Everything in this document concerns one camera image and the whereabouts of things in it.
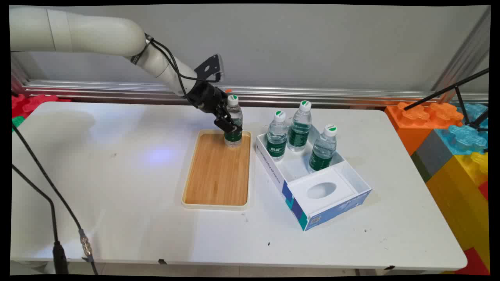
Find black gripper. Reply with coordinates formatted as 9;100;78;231
187;82;243;133

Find green label water bottle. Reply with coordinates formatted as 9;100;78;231
266;110;289;161
287;100;313;153
308;124;338;173
224;94;244;148

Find bamboo wooden tray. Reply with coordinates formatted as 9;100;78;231
181;129;252;211

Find white blue cardboard box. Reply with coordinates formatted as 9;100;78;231
254;124;373;232

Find orange giant building block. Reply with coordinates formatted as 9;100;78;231
384;102;464;156

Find red giant building blocks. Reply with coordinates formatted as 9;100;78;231
11;93;71;119

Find black tripod stand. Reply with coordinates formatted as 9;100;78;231
403;68;490;132

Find light blue giant building block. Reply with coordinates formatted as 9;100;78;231
434;124;489;156
456;103;489;130

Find yellow giant building blocks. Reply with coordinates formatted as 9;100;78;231
425;152;491;270

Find red giant building block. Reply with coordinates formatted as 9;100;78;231
454;247;490;275

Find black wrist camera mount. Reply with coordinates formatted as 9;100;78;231
194;54;225;84

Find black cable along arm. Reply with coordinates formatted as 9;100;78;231
145;34;219;108

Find black cable strap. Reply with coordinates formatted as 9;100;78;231
130;38;154;66

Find aluminium frame rail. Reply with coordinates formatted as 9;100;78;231
21;80;489;107

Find cable with metal connector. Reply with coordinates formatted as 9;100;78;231
11;124;99;275

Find cable with black connector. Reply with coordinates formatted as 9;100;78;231
11;164;70;275

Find aluminium frame post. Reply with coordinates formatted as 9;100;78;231
431;7;491;94

